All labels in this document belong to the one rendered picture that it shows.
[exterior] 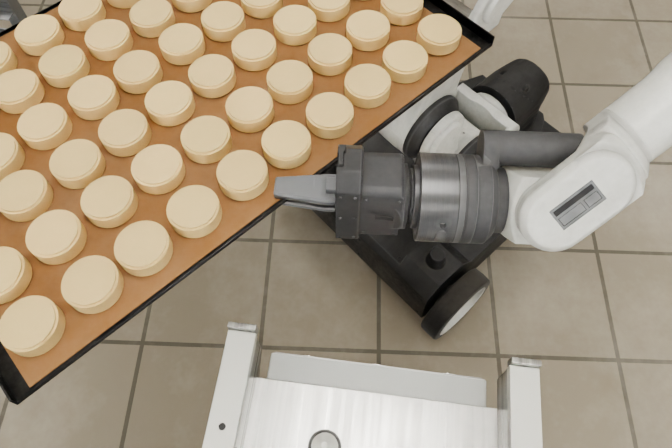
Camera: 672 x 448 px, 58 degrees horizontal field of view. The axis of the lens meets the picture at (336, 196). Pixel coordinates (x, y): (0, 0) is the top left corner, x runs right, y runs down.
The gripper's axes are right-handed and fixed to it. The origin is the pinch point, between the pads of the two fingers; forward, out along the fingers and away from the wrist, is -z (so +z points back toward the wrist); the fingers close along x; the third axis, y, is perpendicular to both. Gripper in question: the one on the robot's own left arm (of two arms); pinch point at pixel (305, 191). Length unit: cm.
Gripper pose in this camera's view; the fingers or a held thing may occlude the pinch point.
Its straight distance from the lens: 60.1
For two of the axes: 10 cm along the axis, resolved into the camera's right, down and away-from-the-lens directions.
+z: 10.0, 0.4, -0.3
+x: 0.0, -5.1, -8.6
